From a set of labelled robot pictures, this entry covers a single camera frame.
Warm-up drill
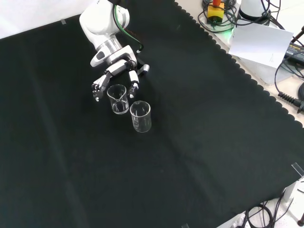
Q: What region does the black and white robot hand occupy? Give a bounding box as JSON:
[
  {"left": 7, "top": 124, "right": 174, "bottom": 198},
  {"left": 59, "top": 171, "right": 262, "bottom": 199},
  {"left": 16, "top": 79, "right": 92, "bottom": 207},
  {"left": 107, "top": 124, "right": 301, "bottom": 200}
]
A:
[{"left": 90, "top": 45, "right": 151, "bottom": 103}]

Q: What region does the clear glass beaker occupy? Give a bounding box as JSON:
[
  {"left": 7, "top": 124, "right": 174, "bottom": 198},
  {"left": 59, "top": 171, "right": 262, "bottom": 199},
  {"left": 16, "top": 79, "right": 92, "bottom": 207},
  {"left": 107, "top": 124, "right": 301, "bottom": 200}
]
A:
[
  {"left": 129, "top": 100, "right": 152, "bottom": 133},
  {"left": 106, "top": 84, "right": 130, "bottom": 115}
]

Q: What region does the black bench cloth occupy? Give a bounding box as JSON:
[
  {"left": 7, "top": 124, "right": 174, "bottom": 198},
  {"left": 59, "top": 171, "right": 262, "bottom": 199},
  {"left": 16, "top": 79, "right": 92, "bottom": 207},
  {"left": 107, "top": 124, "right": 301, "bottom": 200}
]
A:
[{"left": 0, "top": 0, "right": 304, "bottom": 228}]

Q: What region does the yellow stop button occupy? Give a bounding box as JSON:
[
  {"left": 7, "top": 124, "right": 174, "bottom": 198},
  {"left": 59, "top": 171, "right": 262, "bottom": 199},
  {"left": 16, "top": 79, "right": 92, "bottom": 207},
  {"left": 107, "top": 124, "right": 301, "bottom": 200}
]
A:
[{"left": 207, "top": 0, "right": 225, "bottom": 24}]

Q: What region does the white paper sheet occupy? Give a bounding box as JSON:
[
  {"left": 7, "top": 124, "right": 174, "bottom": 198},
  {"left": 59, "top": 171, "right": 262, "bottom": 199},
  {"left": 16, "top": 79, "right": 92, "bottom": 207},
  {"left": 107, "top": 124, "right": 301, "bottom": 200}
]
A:
[{"left": 228, "top": 23, "right": 295, "bottom": 70}]

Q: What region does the black power adapter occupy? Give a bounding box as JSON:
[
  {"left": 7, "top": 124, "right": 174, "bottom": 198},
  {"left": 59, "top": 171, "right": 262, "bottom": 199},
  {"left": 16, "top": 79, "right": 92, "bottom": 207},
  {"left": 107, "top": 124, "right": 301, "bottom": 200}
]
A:
[{"left": 284, "top": 39, "right": 304, "bottom": 64}]

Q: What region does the black tripod leg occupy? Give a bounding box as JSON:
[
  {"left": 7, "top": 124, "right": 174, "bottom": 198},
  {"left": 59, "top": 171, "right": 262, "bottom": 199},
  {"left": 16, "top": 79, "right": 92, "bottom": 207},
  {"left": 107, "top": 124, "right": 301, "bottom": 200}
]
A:
[{"left": 291, "top": 25, "right": 304, "bottom": 45}]

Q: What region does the green cable on arm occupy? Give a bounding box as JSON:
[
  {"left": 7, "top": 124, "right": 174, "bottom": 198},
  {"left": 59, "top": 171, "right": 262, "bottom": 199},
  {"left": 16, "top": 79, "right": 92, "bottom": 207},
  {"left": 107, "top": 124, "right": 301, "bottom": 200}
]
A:
[{"left": 113, "top": 4, "right": 143, "bottom": 48}]

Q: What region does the black ribbed cable plug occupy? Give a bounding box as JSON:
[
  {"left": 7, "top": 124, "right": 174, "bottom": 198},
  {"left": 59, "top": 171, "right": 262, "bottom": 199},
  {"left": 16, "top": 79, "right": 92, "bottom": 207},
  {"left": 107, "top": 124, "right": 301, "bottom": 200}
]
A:
[{"left": 277, "top": 91, "right": 304, "bottom": 108}]

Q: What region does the black floor cable tangle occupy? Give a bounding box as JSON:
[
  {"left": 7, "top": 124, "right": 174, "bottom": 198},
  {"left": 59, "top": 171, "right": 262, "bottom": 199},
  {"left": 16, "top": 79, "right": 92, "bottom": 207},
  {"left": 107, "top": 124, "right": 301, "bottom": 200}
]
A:
[{"left": 244, "top": 193, "right": 295, "bottom": 228}]

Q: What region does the white bracket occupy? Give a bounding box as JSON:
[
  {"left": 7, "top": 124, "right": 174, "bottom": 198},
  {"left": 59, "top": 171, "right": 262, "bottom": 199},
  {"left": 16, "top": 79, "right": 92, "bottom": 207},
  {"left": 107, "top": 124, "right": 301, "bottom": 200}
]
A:
[{"left": 282, "top": 177, "right": 304, "bottom": 203}]

